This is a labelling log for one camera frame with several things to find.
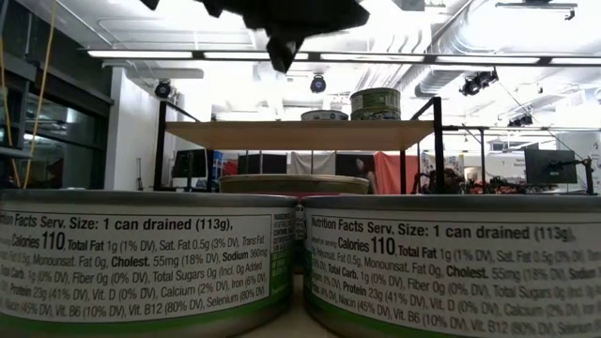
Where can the green label tuna can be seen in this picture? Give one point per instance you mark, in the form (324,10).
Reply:
(324,115)
(446,281)
(141,263)

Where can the wooden shelf black frame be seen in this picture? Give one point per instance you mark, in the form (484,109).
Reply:
(300,135)

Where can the pink blue label can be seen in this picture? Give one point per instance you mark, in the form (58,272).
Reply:
(294,184)

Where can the black round ceiling lamp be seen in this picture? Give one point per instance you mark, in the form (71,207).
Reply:
(318,83)
(163,89)

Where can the long ceiling light strip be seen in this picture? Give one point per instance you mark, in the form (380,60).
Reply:
(375,57)

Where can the white hanging cloth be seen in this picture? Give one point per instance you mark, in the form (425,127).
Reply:
(312,162)

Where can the grey metal rack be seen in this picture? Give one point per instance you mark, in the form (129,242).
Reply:
(19,70)

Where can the black partition panel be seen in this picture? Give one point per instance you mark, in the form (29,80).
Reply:
(263,164)
(345,164)

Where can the person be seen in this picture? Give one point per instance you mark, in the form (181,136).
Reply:
(364,166)

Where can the black screen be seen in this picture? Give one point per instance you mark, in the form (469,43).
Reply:
(190,164)

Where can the orange red cloth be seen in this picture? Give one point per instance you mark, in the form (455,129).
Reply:
(389,173)

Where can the black track spotlights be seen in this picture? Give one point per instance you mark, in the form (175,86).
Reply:
(479,82)
(521,119)

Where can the black computer monitor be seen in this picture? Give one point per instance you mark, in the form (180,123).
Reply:
(549,166)

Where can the black ceiling rail fixture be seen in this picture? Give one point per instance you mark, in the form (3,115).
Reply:
(535,5)

